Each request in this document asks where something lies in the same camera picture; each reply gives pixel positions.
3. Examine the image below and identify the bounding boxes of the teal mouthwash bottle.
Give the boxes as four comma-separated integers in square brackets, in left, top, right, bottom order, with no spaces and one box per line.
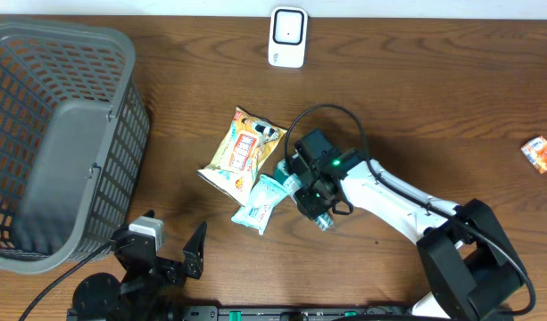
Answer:
[273,160,335,231]

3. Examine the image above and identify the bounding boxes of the teal package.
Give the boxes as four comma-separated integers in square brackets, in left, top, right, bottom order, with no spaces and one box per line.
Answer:
[231,174,288,235]

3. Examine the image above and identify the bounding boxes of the orange wiper sheet bag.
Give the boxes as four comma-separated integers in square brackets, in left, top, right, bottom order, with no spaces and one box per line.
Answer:
[196,106,286,206]

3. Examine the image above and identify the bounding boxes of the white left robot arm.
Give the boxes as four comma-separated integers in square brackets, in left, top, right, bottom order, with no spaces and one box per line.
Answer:
[67,210,207,320]

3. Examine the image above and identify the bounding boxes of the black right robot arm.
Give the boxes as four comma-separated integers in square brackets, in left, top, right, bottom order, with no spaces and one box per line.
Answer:
[285,146,536,320]

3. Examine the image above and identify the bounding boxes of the white black barcode scanner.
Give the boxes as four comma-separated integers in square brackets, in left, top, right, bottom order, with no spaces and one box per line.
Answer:
[268,6,309,69]

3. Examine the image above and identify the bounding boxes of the grey plastic basket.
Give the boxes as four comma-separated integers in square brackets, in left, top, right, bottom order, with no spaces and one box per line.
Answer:
[0,19,150,275]

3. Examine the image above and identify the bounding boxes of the black camera cable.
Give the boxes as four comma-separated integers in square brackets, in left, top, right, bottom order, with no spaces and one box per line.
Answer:
[17,240,116,321]
[283,103,537,317]

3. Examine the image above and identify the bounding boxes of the black left camera cable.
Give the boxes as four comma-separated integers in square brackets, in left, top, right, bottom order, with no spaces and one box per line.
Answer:
[17,240,116,321]

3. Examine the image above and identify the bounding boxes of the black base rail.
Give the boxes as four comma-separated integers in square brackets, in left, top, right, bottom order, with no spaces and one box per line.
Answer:
[178,305,414,321]

